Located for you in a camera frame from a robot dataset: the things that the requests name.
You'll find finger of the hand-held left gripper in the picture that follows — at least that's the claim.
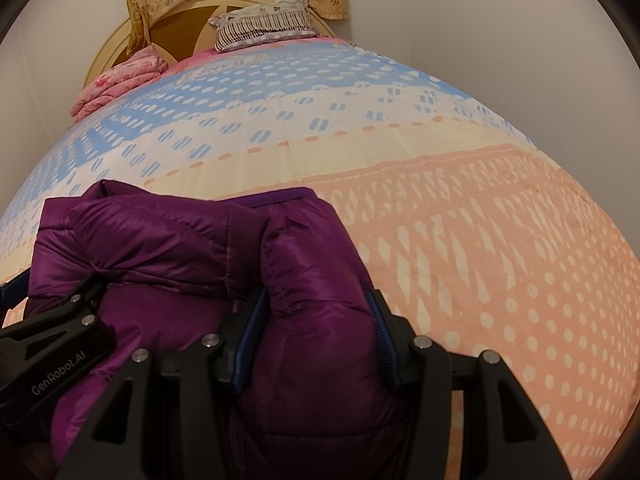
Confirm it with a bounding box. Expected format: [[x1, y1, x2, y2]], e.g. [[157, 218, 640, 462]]
[[0, 275, 109, 361], [0, 269, 29, 313]]

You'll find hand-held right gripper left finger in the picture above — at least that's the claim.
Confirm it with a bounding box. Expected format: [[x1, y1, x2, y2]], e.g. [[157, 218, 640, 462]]
[[52, 287, 273, 480]]

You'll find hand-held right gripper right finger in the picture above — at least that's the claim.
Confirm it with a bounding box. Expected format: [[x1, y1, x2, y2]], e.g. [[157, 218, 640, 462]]
[[362, 290, 574, 480]]

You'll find purple puffer jacket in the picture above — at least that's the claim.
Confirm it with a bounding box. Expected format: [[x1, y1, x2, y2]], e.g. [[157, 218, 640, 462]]
[[25, 180, 417, 480]]

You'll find dotted pastel bedspread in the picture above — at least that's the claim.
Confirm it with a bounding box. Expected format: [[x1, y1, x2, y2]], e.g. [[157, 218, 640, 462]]
[[0, 35, 640, 480]]

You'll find folded pink floral quilt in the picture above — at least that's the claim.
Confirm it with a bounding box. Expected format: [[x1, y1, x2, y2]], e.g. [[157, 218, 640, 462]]
[[69, 45, 170, 123]]

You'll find cream wooden headboard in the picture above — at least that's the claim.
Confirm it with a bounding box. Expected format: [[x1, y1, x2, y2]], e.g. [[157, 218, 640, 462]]
[[82, 0, 332, 88]]

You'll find striped floral pillow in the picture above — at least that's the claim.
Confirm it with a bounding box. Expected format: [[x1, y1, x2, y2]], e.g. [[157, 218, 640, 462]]
[[207, 0, 334, 53]]

